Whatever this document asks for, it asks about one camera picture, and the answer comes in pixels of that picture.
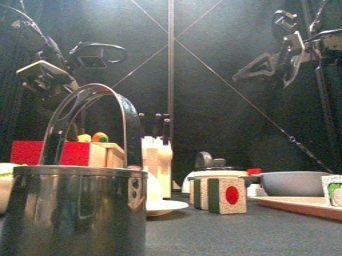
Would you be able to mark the wooden tray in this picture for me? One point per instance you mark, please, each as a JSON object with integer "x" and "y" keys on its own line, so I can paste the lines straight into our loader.
{"x": 297, "y": 205}

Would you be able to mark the sushi roll block red centre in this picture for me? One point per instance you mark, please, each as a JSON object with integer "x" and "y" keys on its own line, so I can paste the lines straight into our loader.
{"x": 231, "y": 195}

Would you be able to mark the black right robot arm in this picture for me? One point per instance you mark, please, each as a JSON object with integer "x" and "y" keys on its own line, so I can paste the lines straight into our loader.
{"x": 327, "y": 86}

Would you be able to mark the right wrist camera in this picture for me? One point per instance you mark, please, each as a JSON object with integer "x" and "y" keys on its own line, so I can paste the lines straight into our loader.
{"x": 284, "y": 22}

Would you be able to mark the red box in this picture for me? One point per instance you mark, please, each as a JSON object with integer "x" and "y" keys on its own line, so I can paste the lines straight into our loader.
{"x": 26, "y": 152}

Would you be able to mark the orange green toy fruit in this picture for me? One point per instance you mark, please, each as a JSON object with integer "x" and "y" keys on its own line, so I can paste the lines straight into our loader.
{"x": 100, "y": 137}

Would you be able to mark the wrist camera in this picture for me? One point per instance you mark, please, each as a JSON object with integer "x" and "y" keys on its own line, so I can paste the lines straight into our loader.
{"x": 284, "y": 22}
{"x": 93, "y": 57}

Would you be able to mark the apple juice carton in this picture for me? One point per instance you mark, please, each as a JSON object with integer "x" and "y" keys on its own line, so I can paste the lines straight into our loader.
{"x": 332, "y": 190}

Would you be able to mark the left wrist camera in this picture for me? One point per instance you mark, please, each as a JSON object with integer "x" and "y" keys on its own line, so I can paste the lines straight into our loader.
{"x": 93, "y": 57}

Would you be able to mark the white plate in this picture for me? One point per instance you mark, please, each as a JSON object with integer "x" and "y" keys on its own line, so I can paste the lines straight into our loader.
{"x": 167, "y": 206}

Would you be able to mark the small red toy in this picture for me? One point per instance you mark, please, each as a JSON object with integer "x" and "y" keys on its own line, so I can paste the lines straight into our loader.
{"x": 253, "y": 171}

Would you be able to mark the white toy cooking pot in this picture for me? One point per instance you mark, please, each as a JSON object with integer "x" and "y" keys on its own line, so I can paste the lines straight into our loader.
{"x": 213, "y": 174}

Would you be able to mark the white green toy vegetable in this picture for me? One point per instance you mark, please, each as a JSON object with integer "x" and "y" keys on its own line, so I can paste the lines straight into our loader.
{"x": 5, "y": 186}

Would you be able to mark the vertical metal frame pole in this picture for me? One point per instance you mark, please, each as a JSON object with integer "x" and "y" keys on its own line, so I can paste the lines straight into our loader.
{"x": 171, "y": 66}

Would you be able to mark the yellow toy ball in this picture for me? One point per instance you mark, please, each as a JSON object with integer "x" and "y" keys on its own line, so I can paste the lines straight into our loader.
{"x": 82, "y": 138}

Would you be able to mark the wooden knife block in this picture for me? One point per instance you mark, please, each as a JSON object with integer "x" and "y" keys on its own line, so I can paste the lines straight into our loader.
{"x": 153, "y": 156}

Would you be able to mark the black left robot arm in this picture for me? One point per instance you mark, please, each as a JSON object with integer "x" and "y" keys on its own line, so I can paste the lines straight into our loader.
{"x": 26, "y": 30}

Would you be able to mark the wooden box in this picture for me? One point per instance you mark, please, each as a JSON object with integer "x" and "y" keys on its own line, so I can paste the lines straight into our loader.
{"x": 100, "y": 155}

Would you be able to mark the grey pan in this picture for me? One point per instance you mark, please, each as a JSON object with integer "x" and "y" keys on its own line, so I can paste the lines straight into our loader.
{"x": 293, "y": 184}

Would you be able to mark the black pot lid with knob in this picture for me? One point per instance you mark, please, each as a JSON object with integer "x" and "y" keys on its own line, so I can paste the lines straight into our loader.
{"x": 207, "y": 160}

